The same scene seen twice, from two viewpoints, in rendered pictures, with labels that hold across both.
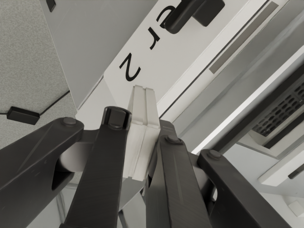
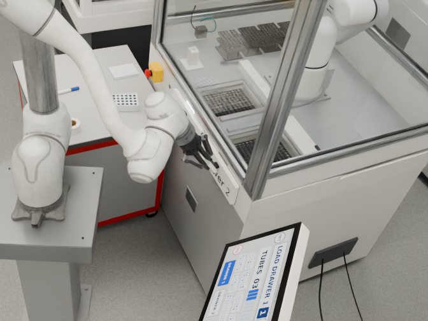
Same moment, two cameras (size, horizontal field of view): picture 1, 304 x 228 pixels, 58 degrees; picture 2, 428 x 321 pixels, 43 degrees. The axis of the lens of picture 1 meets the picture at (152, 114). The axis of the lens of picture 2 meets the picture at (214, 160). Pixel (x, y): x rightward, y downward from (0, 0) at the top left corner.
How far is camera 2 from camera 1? 1.90 m
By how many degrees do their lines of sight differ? 58
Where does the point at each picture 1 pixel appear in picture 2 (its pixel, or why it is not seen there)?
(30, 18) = not seen: outside the picture
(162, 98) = (229, 177)
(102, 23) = (226, 214)
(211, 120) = (232, 164)
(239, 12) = (217, 158)
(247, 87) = (227, 155)
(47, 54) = not seen: outside the picture
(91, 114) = (241, 213)
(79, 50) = (232, 228)
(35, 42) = not seen: outside the picture
